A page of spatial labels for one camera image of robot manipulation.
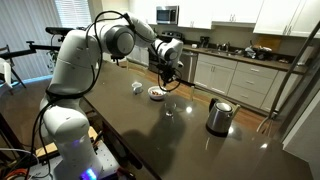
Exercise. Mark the stainless steel electric kettle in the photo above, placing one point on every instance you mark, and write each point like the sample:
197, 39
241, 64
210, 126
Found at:
220, 117

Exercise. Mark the stainless steel refrigerator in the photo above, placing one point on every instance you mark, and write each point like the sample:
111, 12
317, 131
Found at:
283, 119

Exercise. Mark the black coffee maker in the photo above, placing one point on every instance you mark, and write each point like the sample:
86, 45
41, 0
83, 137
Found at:
204, 41

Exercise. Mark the black stove range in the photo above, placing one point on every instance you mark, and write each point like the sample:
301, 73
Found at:
170, 35

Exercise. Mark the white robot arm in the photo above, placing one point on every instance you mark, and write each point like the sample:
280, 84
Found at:
64, 121

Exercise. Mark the stainless steel microwave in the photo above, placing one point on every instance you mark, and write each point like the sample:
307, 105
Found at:
167, 14

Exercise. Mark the small white cup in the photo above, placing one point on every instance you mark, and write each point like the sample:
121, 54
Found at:
137, 87

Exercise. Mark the kitchen sink faucet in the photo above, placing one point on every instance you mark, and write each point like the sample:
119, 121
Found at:
223, 47

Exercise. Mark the black camera tripod stand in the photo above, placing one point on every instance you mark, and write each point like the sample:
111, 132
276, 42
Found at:
33, 46

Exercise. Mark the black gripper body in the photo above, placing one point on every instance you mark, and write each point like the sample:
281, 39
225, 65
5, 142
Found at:
167, 73

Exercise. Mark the clear glass cup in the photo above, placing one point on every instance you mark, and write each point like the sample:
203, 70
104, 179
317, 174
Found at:
170, 108

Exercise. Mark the white bowl with food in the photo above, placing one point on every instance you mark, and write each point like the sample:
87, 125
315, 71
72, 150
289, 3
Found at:
156, 93

